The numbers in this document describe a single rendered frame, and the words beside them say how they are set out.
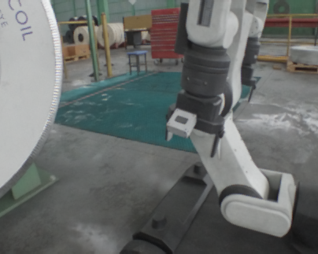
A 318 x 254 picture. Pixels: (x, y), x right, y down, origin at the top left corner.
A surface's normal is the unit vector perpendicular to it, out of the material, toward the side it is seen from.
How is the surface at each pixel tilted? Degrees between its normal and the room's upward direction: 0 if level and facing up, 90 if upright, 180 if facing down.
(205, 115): 90
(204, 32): 90
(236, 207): 90
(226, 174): 90
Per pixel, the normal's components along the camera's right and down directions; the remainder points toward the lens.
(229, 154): -0.49, 0.36
